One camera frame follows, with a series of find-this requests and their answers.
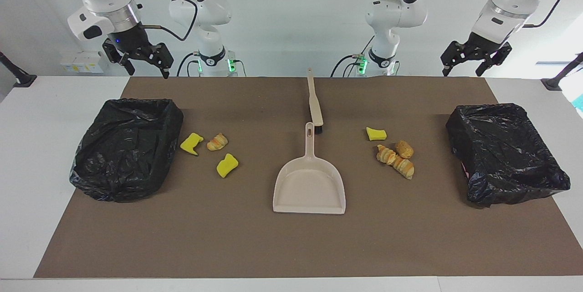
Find small toy croissant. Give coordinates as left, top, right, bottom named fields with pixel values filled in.
left=207, top=133, right=229, bottom=152

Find round brown toy bun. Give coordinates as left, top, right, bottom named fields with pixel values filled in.
left=394, top=140, right=414, bottom=159

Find short toy croissant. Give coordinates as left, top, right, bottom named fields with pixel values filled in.
left=376, top=144, right=398, bottom=165

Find long toy croissant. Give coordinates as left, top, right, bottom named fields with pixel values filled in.
left=393, top=155, right=415, bottom=180

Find beige brush black bristles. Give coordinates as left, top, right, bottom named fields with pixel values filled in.
left=307, top=68, right=324, bottom=135

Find beige plastic dustpan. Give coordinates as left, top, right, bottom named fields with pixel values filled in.
left=272, top=122, right=346, bottom=215

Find black bag lined bin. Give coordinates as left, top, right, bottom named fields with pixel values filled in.
left=69, top=98, right=184, bottom=203
left=445, top=103, right=571, bottom=209

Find white cardboard box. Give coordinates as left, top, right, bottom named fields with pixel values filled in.
left=60, top=51, right=104, bottom=74

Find brown table mat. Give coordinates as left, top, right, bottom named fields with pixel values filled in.
left=34, top=77, right=583, bottom=279

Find black right base cables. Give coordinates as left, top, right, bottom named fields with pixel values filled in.
left=177, top=53, right=201, bottom=77

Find black base cables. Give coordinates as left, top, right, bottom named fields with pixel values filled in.
left=177, top=53, right=201, bottom=77
left=330, top=37, right=375, bottom=77

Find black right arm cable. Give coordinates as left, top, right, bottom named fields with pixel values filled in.
left=123, top=0, right=199, bottom=42

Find black left base cables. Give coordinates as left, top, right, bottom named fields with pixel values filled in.
left=330, top=37, right=375, bottom=77

